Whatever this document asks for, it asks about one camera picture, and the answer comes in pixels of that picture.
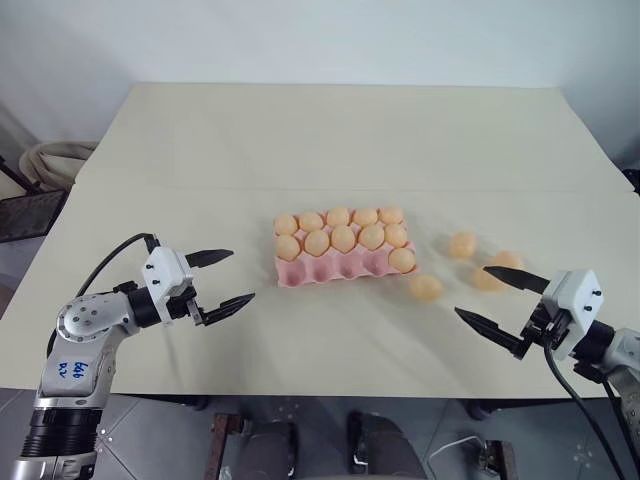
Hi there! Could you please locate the rusty brown metal bar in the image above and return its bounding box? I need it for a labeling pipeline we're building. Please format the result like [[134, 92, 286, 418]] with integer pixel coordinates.
[[208, 411, 237, 480], [480, 438, 517, 480]]

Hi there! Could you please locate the pink egg tray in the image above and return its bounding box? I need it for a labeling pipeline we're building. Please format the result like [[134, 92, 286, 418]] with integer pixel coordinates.
[[272, 207, 419, 290]]

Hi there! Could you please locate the thin black cable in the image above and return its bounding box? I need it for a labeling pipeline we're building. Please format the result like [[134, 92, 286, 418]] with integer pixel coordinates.
[[602, 378, 640, 480]]

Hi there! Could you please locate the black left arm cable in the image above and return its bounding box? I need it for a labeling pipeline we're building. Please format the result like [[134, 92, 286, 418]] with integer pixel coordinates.
[[45, 232, 162, 361]]

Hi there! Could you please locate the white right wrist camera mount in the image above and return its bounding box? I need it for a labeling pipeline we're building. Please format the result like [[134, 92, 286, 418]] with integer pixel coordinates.
[[541, 269, 605, 362]]

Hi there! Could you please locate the dark rounded shape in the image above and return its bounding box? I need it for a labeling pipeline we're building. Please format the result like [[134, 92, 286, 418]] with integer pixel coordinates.
[[346, 409, 429, 480], [234, 418, 303, 480]]

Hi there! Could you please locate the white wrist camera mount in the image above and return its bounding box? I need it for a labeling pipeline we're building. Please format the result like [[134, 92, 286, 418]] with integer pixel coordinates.
[[541, 269, 605, 362], [140, 244, 197, 322]]

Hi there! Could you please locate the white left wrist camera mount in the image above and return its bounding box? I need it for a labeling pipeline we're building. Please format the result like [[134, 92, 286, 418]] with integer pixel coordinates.
[[140, 244, 197, 322]]

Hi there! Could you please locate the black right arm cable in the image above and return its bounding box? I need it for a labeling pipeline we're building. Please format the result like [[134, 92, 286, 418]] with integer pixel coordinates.
[[543, 335, 632, 480]]

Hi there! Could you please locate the black mesh panel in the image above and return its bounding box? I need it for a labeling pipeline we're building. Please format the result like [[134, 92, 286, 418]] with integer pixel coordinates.
[[0, 189, 69, 245]]

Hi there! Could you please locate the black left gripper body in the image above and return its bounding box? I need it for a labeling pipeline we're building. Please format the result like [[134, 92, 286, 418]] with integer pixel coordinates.
[[162, 284, 211, 329]]

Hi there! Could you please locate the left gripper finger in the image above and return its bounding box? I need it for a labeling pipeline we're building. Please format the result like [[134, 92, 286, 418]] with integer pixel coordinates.
[[184, 248, 236, 269], [198, 292, 257, 327]]

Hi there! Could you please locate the beige round basket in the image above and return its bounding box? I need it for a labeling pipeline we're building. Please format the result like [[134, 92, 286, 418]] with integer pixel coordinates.
[[19, 140, 99, 195]]

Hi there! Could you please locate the white floor cable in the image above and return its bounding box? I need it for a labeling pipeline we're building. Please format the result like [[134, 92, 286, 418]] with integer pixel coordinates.
[[428, 434, 487, 472]]

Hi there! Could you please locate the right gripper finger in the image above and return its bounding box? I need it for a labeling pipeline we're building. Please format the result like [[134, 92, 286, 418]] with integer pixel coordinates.
[[482, 264, 550, 296], [453, 306, 532, 361]]

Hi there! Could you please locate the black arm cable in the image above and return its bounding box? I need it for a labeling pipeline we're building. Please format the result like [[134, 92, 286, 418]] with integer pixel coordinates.
[[543, 335, 632, 480], [45, 232, 162, 361]]

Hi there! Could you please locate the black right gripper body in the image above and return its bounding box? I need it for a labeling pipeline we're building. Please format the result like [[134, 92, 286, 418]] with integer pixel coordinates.
[[518, 298, 572, 352]]

